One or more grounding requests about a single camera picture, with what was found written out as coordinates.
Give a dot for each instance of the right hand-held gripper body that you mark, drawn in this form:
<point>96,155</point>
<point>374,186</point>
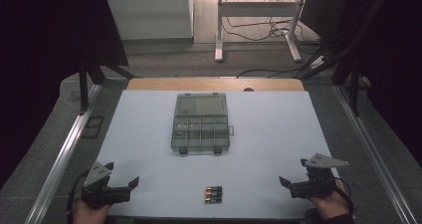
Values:
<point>315,185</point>

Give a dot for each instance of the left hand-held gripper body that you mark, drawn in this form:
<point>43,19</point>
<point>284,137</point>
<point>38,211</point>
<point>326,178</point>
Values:
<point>99,194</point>

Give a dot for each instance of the black and copper battery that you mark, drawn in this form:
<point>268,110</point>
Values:
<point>215,188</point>
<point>215,194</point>
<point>214,200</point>

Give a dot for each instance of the clear plastic compartment box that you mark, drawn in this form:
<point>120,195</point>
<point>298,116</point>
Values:
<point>201,124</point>

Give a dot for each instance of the person's left hand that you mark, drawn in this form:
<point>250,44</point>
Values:
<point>88,214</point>

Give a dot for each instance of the person's right hand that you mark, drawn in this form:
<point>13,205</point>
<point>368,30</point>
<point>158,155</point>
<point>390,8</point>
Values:
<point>331,205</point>

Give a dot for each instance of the black metal stand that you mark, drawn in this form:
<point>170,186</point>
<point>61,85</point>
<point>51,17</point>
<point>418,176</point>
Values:
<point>355,84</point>
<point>84,88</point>

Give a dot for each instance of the white power strip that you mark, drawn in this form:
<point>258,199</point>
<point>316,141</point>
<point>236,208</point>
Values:
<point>318,62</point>

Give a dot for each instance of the wooden table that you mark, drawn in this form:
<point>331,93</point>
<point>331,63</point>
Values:
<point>212,84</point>

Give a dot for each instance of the dark curtain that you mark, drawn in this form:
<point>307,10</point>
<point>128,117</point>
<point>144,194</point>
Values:
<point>398,68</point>
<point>40,51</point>

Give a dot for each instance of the white cabinet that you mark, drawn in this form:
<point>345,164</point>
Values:
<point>149,15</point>

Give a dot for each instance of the aluminium rail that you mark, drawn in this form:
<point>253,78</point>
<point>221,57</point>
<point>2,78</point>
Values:
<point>59,164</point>
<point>371,151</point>

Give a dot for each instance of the white desk frame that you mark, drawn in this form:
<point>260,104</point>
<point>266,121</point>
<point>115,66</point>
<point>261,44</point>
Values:
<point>258,9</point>

